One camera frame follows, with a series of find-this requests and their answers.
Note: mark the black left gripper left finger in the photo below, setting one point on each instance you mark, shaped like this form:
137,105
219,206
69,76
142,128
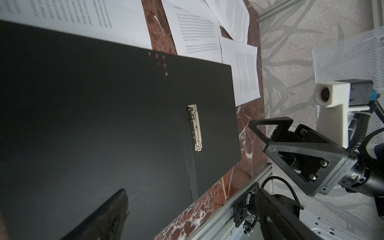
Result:
106,222

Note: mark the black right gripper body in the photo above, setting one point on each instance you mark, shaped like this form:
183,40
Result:
366,176

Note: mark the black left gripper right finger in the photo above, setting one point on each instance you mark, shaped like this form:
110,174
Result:
277,223

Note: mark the metal folder clip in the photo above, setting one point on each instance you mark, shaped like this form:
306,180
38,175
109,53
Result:
195,127

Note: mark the white black file folder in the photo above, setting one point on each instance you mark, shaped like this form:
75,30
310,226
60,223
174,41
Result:
83,118

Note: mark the printed paper sheet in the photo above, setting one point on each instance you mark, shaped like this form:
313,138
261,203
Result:
243,60
193,36
121,22
234,17

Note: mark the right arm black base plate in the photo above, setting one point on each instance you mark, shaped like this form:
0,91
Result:
245,212

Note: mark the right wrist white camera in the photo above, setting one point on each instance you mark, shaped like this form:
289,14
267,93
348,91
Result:
340,102

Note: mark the white wire mesh basket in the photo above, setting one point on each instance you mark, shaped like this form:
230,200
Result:
360,57

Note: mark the aluminium cage frame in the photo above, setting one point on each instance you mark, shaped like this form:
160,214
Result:
279,6

